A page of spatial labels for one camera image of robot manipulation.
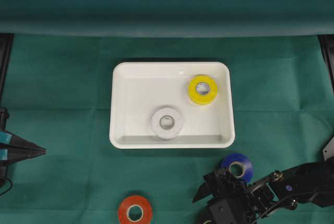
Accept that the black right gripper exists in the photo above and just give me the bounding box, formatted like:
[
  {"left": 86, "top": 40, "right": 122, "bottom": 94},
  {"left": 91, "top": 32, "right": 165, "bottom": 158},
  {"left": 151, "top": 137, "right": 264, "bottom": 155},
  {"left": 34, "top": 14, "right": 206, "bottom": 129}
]
[{"left": 193, "top": 169, "right": 274, "bottom": 223}]

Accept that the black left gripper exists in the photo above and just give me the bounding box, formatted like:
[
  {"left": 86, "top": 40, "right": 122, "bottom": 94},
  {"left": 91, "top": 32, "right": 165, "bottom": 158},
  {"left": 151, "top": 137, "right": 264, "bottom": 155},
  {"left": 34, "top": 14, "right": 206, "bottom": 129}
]
[{"left": 1, "top": 107, "right": 46, "bottom": 185}]

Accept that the blue tape roll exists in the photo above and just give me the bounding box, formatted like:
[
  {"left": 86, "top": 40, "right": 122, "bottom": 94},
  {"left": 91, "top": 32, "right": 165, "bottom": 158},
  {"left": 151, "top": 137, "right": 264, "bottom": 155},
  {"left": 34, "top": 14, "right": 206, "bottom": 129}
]
[{"left": 220, "top": 153, "right": 253, "bottom": 183}]

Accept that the red tape roll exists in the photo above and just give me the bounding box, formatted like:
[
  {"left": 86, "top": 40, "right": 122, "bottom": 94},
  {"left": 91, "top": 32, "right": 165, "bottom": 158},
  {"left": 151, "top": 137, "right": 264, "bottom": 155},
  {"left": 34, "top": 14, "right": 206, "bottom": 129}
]
[{"left": 117, "top": 195, "right": 153, "bottom": 224}]

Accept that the white tape roll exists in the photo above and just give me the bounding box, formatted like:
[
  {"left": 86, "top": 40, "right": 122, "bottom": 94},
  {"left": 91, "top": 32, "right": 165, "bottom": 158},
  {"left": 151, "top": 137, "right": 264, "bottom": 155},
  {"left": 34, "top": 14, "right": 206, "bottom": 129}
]
[{"left": 151, "top": 107, "right": 184, "bottom": 139}]

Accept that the yellow tape roll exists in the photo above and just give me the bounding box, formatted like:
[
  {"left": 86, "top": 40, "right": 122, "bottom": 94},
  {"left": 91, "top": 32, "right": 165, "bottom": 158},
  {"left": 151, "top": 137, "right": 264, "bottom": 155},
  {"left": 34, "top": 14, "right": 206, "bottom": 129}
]
[{"left": 188, "top": 75, "right": 218, "bottom": 105}]

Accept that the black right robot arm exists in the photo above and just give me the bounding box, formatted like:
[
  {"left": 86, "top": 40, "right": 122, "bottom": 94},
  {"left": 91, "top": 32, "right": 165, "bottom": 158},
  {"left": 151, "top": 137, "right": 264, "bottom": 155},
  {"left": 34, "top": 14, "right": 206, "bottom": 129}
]
[{"left": 193, "top": 158, "right": 333, "bottom": 223}]

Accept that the white plastic tray case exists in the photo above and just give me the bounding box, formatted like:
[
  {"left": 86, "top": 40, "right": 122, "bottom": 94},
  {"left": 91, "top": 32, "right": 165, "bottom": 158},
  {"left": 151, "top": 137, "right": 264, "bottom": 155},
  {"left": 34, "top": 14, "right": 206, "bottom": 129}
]
[{"left": 109, "top": 62, "right": 235, "bottom": 149}]

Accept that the black left frame post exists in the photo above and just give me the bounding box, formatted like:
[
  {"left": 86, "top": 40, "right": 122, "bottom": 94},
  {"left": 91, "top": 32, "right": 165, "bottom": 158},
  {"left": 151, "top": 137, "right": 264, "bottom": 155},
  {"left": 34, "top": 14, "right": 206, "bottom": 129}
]
[{"left": 1, "top": 33, "right": 14, "bottom": 100}]

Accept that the black frame post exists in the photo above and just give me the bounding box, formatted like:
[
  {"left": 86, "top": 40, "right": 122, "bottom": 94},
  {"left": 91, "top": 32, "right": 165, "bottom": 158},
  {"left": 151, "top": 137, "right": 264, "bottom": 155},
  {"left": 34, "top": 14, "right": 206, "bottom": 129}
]
[
  {"left": 1, "top": 33, "right": 14, "bottom": 100},
  {"left": 318, "top": 34, "right": 334, "bottom": 88}
]

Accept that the black right frame post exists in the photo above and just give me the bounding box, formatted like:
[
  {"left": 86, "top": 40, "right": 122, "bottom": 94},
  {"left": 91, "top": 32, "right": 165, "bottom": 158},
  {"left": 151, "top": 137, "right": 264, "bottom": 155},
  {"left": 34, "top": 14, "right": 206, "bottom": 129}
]
[{"left": 318, "top": 34, "right": 334, "bottom": 88}]

